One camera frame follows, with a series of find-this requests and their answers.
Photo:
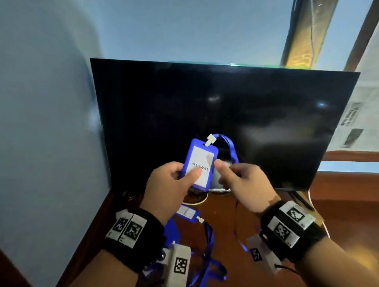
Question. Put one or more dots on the white device under monitor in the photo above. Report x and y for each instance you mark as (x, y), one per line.
(216, 182)

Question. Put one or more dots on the person's right hand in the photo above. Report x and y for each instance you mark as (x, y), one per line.
(250, 186)

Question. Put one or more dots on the person's left hand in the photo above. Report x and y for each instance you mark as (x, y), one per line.
(162, 192)

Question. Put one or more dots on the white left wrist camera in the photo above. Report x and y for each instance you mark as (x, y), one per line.
(178, 268)

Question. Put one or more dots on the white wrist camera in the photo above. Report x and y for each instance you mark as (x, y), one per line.
(260, 251)
(178, 268)

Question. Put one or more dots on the small blue badge holder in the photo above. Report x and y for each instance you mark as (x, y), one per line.
(186, 212)

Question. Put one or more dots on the person's right thumb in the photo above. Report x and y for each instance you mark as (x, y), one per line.
(223, 171)

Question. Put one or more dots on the person's left forearm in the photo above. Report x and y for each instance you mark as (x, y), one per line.
(99, 284)

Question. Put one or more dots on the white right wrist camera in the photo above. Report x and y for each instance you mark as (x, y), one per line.
(260, 251)

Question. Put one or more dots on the person's left thumb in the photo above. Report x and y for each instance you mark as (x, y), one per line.
(192, 175)

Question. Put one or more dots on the black wristband with markers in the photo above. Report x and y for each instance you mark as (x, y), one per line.
(307, 237)
(144, 245)

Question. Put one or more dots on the black left wristband with markers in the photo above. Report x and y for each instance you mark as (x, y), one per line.
(144, 245)

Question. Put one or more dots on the newspaper sheet on window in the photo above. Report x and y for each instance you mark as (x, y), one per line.
(373, 103)

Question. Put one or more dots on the brown wooden window frame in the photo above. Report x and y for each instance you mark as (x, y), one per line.
(367, 25)

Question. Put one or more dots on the blue badge holder white card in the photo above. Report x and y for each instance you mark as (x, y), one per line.
(199, 157)

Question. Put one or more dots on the black flat screen monitor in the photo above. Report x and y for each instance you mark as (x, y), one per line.
(160, 101)

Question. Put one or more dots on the black right wristband with markers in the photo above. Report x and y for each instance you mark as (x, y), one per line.
(307, 237)

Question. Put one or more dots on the person's right forearm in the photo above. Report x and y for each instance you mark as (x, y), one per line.
(334, 267)

